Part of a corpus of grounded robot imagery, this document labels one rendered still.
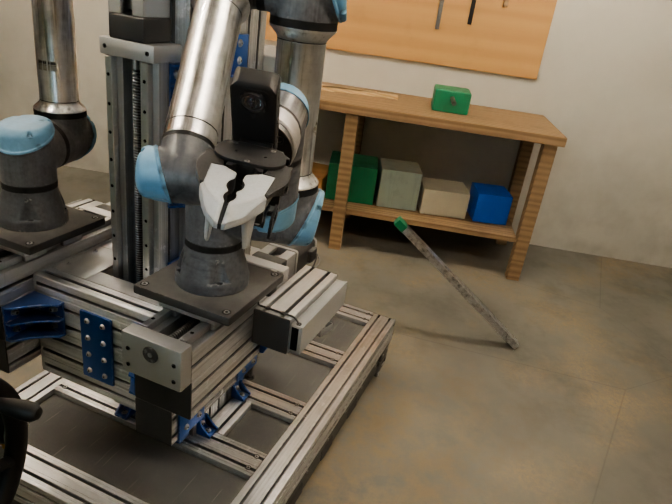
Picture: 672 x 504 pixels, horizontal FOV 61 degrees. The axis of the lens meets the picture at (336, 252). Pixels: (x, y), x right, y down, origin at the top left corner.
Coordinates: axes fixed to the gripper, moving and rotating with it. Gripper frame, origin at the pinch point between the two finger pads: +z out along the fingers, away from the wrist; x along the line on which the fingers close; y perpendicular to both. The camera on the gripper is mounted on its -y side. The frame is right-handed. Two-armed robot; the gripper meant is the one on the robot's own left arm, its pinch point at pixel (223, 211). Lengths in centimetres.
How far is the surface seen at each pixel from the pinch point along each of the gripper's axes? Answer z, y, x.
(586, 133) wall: -309, 70, -158
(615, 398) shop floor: -138, 128, -146
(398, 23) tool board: -322, 36, -30
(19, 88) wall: -332, 136, 210
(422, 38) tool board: -320, 41, -46
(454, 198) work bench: -265, 113, -84
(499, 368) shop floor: -148, 133, -99
